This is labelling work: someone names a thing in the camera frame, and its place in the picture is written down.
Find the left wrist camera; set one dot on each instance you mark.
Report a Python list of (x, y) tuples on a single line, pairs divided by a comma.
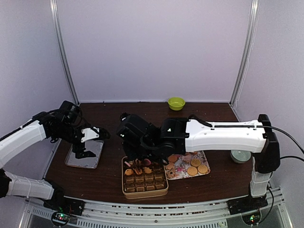
[(94, 133)]

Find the aluminium frame post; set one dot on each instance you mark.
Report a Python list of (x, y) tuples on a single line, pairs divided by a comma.
[(62, 51), (244, 63)]

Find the right aluminium frame post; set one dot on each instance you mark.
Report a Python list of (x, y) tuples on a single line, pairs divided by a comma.
[(244, 63)]

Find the silver tin lid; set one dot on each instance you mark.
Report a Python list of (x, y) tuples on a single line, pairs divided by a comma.
[(87, 159)]

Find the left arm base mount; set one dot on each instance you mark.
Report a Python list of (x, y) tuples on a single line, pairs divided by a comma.
[(65, 211)]

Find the round golden biscuit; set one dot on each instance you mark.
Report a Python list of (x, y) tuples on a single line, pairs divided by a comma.
[(192, 171), (203, 169)]

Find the front aluminium rail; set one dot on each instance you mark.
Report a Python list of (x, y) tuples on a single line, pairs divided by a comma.
[(209, 214)]

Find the orange sandwich cookie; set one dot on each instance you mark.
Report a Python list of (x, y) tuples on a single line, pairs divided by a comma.
[(138, 171)]

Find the left aluminium frame post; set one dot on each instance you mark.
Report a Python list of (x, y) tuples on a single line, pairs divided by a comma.
[(62, 51)]

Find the gold cookie tin box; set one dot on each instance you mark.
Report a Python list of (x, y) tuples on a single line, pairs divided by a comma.
[(152, 182)]

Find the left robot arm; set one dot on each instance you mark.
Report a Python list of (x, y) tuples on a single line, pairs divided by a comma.
[(66, 123)]

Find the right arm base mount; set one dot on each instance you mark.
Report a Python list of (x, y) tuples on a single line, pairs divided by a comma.
[(248, 208)]

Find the floral cookie tray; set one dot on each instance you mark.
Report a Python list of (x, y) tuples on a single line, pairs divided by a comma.
[(178, 165)]

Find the green plastic bowl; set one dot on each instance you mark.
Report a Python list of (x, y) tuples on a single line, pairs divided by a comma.
[(176, 103)]

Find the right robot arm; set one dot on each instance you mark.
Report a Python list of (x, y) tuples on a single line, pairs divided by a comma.
[(179, 135)]

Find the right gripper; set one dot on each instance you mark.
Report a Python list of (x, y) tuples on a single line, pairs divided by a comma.
[(130, 152)]

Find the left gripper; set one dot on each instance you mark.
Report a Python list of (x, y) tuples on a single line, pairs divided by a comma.
[(76, 149)]

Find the pale ceramic bowl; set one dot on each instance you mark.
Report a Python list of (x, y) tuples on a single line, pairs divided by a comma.
[(240, 157)]

